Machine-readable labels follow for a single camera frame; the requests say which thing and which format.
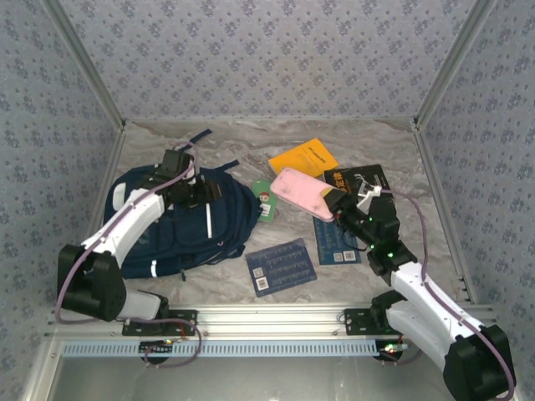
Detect tall blue booklet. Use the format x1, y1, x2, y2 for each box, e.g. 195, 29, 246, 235
313, 216, 363, 267

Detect black book with deer print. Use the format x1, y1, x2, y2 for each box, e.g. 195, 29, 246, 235
324, 164, 392, 202

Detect pink pencil case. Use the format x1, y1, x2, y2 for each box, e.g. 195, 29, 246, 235
269, 166, 338, 222

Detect navy blue backpack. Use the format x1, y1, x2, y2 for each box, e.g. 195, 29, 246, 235
102, 129, 262, 281

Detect green card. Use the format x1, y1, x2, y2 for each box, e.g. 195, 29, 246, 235
252, 179, 279, 223

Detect yellow book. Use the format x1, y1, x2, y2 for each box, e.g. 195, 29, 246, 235
267, 138, 339, 179

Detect wide blue booklet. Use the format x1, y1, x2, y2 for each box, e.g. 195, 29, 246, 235
245, 237, 318, 298

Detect small circuit board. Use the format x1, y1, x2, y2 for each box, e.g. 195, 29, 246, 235
378, 341, 410, 363
139, 340, 175, 364

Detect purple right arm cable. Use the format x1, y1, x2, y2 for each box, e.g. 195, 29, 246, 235
378, 187, 517, 401

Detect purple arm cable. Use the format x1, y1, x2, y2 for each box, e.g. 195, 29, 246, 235
53, 141, 197, 326
378, 187, 517, 401

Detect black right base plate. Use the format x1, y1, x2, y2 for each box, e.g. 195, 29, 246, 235
344, 307, 402, 336

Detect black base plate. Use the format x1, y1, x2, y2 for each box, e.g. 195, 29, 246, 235
344, 307, 402, 336
121, 308, 198, 338

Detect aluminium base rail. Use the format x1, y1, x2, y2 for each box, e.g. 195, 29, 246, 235
45, 303, 497, 338

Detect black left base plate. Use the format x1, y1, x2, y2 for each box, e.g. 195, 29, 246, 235
121, 308, 198, 338

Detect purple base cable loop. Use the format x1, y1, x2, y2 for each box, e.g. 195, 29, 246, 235
141, 323, 204, 371
382, 348, 424, 368

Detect light blue slotted cable duct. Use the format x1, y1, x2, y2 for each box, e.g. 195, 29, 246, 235
62, 338, 381, 358

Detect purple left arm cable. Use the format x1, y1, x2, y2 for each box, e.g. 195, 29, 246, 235
53, 141, 197, 326

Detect aluminium frame post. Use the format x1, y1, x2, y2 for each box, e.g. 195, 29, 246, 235
41, 0, 126, 131
413, 0, 498, 126

